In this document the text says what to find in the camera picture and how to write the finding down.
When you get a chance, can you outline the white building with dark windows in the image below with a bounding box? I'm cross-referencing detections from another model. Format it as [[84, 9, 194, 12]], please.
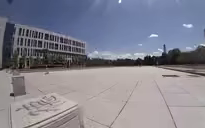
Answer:
[[0, 15, 88, 70]]

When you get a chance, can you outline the dark drain grate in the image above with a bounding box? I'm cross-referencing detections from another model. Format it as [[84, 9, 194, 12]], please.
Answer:
[[161, 73, 180, 78]]

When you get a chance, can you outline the small pale stone block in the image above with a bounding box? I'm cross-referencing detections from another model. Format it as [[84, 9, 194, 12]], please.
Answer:
[[10, 75, 27, 98]]

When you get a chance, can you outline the clump of green trees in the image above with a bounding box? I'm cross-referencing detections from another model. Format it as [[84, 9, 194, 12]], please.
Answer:
[[167, 45, 205, 65]]

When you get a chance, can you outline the tall thin tower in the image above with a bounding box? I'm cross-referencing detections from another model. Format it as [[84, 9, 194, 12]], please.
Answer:
[[162, 43, 168, 65]]

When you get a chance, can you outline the raised kerb edge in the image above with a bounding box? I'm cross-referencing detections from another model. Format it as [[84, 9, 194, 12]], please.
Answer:
[[156, 64, 205, 79]]

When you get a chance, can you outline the row of small trees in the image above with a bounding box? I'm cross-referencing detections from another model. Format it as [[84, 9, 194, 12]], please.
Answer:
[[9, 49, 88, 69]]

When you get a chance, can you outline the inscribed pale stone block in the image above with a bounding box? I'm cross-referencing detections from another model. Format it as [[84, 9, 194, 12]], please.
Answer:
[[9, 92, 86, 128]]

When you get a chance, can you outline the distant dark tree line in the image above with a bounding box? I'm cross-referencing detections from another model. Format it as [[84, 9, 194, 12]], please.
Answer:
[[85, 56, 164, 67]]

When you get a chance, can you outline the pale concrete slab plaza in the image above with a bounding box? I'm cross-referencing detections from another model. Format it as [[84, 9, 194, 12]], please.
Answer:
[[0, 65, 205, 128]]

